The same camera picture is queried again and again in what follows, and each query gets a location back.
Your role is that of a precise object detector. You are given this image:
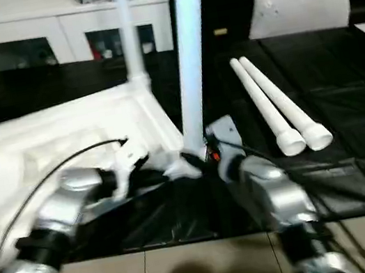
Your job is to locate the white plastic table leg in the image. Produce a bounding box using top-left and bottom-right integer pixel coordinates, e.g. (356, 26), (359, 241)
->
(153, 0), (236, 162)
(112, 0), (156, 98)
(228, 48), (309, 165)
(237, 43), (336, 162)

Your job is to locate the white plastic table top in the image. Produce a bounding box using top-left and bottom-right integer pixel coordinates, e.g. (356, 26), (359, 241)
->
(0, 68), (217, 273)

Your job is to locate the white flat panel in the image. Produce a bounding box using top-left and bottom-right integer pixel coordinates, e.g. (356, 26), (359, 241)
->
(243, 0), (355, 45)

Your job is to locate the white cabinet with glass doors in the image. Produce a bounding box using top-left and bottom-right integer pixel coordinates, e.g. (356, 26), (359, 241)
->
(0, 0), (179, 79)

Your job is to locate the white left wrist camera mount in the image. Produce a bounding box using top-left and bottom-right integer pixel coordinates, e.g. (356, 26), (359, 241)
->
(103, 142), (157, 201)

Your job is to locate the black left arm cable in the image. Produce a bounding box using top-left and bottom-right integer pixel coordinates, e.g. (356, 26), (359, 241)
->
(0, 136), (154, 273)

